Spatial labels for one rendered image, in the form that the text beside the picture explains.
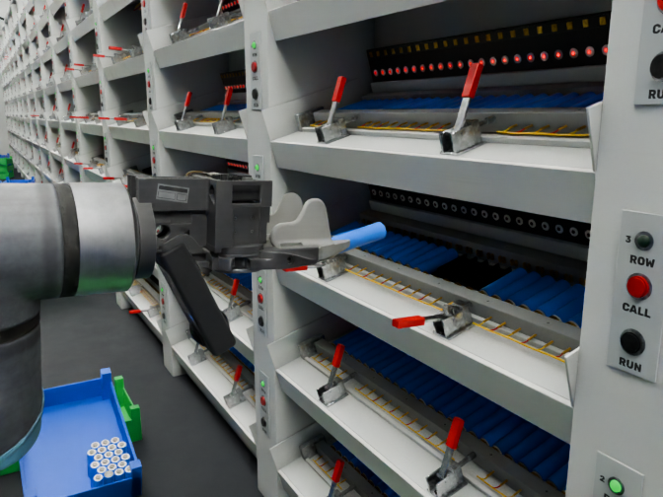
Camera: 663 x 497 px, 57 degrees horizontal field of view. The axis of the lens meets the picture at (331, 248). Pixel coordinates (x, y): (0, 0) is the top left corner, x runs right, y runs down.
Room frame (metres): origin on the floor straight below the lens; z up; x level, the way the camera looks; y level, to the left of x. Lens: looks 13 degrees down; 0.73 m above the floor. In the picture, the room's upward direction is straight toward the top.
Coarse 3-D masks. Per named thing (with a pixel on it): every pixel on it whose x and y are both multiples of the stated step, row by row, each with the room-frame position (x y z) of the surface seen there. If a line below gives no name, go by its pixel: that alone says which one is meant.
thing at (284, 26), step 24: (264, 0) 0.99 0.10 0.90; (288, 0) 1.01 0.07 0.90; (312, 0) 0.87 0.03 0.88; (336, 0) 0.82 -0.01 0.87; (360, 0) 0.77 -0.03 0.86; (384, 0) 0.73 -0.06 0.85; (408, 0) 0.70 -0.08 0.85; (432, 0) 0.66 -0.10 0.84; (288, 24) 0.95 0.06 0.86; (312, 24) 0.89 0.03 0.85; (336, 24) 0.83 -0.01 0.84
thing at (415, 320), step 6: (444, 312) 0.63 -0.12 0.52; (450, 312) 0.63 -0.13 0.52; (402, 318) 0.61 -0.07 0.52; (408, 318) 0.61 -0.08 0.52; (414, 318) 0.61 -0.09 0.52; (420, 318) 0.61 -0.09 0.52; (426, 318) 0.62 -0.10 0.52; (432, 318) 0.62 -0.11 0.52; (438, 318) 0.62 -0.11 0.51; (444, 318) 0.62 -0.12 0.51; (396, 324) 0.60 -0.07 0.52; (402, 324) 0.59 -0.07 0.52; (408, 324) 0.60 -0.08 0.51; (414, 324) 0.60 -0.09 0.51; (420, 324) 0.61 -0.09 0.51
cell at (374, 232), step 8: (376, 224) 0.62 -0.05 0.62; (352, 232) 0.61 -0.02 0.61; (360, 232) 0.61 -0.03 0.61; (368, 232) 0.61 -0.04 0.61; (376, 232) 0.62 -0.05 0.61; (384, 232) 0.62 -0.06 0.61; (352, 240) 0.60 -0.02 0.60; (360, 240) 0.61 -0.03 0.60; (368, 240) 0.61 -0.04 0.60; (376, 240) 0.62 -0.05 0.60; (352, 248) 0.61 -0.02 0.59
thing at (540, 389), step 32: (448, 224) 0.87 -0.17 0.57; (480, 224) 0.82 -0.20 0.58; (576, 256) 0.68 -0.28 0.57; (320, 288) 0.86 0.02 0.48; (352, 288) 0.81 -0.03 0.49; (384, 288) 0.78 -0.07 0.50; (352, 320) 0.79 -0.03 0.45; (384, 320) 0.71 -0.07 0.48; (416, 352) 0.67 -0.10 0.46; (448, 352) 0.61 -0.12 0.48; (480, 352) 0.58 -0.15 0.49; (512, 352) 0.57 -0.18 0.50; (576, 352) 0.47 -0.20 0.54; (480, 384) 0.57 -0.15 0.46; (512, 384) 0.53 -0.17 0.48; (544, 384) 0.51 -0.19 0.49; (544, 416) 0.50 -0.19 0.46
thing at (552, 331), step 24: (360, 264) 0.85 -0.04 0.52; (384, 264) 0.80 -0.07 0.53; (432, 288) 0.71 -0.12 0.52; (456, 288) 0.68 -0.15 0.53; (480, 312) 0.64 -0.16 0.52; (504, 312) 0.60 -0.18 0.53; (528, 312) 0.59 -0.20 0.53; (504, 336) 0.58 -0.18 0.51; (552, 336) 0.55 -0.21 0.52; (576, 336) 0.53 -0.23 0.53
